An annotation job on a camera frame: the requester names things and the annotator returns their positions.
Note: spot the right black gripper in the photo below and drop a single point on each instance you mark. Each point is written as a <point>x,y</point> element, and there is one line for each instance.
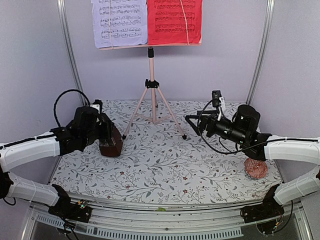
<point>210,120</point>

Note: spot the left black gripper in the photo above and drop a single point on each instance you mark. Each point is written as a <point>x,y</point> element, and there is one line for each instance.
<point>107,133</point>

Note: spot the brown wooden metronome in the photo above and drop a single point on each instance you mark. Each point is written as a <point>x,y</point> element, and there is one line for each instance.
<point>110,140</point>

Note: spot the pink music stand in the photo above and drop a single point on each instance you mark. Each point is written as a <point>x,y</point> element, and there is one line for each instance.
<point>151,85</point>

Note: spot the purple sheet music page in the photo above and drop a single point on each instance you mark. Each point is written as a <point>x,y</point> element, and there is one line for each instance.
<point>119,23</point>

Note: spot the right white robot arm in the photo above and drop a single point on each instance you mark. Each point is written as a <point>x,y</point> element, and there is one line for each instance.
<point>242,130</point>

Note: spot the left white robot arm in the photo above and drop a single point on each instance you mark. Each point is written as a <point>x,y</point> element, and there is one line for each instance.
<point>88,125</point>

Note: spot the floral table mat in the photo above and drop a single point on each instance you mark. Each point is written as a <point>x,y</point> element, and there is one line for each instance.
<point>163,163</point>

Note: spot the red patterned egg shaker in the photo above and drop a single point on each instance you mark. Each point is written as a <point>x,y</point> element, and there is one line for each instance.
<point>255,168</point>

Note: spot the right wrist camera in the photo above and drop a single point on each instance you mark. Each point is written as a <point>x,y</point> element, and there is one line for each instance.
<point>218,102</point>

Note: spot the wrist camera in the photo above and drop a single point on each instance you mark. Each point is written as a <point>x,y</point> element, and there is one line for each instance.
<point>218,102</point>
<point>98,105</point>

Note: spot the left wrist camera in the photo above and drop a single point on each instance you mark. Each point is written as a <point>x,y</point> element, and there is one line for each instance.
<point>98,105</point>

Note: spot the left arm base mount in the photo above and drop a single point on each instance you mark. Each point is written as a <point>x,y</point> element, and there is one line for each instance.
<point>65,209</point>

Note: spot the right metal frame post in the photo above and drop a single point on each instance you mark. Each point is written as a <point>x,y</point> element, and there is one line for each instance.
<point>270,4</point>

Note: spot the aluminium front rail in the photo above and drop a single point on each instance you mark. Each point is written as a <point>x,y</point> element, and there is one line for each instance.
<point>128,220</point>

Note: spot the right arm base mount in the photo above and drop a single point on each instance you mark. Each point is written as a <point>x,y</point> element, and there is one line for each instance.
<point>262,211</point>

